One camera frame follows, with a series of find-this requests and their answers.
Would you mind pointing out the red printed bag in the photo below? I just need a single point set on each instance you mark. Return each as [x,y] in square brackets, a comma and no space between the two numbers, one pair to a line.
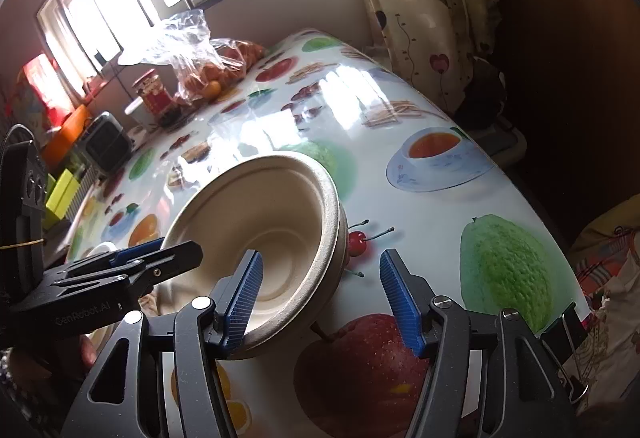
[40,88]

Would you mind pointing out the small dark charger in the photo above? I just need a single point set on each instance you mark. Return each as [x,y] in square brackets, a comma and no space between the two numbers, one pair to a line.
[100,58]

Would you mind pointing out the person's left hand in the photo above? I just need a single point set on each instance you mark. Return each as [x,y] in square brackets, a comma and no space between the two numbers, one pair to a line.
[89,350]

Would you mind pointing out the large green box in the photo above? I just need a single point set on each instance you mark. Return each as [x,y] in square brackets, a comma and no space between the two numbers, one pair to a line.
[62,195]

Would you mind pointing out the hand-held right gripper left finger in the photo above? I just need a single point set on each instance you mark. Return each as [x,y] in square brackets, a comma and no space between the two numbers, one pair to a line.
[245,298]

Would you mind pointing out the beige paper bowl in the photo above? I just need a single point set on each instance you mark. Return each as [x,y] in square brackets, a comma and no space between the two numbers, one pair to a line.
[325,288]
[270,213]

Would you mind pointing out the orange box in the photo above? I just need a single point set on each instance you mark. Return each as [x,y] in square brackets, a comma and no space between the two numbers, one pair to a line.
[67,131]

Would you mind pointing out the heart patterned curtain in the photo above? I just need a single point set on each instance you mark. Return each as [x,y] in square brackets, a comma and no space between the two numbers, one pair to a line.
[430,18]

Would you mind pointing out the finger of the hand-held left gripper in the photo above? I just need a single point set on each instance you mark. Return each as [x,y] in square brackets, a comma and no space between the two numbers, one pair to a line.
[135,252]
[170,263]

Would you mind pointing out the yellow printed cloth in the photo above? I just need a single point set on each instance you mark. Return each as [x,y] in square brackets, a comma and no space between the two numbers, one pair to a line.
[615,353]

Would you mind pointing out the small grey fan heater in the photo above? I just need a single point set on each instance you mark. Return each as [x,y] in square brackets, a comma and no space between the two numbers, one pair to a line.
[107,141]

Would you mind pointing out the plaid cloth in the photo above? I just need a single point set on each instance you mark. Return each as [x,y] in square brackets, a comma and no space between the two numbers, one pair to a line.
[597,270]

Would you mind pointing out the fruit printed tablecloth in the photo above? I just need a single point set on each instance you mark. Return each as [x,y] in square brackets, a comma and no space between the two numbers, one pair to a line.
[425,228]

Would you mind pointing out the white foam plate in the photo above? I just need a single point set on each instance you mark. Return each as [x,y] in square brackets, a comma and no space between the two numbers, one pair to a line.
[98,252]

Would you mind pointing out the clear plastic bag of oranges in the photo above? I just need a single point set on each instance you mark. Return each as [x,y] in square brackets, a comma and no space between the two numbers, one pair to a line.
[200,53]

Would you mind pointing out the white plastic tub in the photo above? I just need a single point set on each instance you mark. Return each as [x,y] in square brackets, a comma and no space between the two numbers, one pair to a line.
[136,111]

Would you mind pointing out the black binder clip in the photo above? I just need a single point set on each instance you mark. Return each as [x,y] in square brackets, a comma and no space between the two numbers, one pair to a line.
[565,330]

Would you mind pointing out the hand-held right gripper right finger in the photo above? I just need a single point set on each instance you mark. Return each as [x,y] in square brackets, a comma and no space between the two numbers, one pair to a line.
[402,303]

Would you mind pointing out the glass jar with red label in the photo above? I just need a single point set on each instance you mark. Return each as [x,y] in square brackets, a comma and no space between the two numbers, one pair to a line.
[155,96]

